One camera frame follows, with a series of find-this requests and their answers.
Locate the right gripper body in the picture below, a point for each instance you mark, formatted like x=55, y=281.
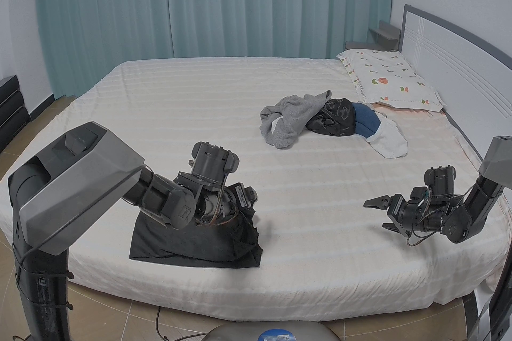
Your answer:
x=404, y=215

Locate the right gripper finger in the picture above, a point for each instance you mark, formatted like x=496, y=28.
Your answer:
x=394, y=228
x=382, y=202

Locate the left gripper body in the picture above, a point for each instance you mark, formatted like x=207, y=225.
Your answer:
x=228, y=203

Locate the black T-shirt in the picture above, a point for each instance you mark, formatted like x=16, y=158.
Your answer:
x=180, y=243

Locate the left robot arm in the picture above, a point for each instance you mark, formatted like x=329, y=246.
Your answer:
x=80, y=171

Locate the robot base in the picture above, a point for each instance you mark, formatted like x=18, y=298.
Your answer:
x=240, y=333

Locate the white garment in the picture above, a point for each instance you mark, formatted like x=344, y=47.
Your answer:
x=392, y=141

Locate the dark blue garment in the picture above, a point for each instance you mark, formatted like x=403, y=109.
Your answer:
x=366, y=119

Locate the black shiny garment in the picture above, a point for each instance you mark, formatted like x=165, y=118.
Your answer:
x=334, y=117

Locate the bed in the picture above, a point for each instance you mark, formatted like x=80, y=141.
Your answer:
x=180, y=111

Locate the grey garment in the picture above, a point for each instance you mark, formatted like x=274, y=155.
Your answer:
x=296, y=115

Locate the white printed pillow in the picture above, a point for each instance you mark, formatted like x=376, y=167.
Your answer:
x=392, y=79

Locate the grey bedside table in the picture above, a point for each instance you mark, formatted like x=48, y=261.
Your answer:
x=386, y=31

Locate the black chest of drawers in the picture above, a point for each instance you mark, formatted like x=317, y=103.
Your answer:
x=12, y=111

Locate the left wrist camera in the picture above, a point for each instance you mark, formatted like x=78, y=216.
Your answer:
x=252, y=197

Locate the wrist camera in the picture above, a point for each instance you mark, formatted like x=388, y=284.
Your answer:
x=420, y=194
x=252, y=197

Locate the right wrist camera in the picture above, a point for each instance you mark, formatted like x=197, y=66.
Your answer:
x=420, y=194

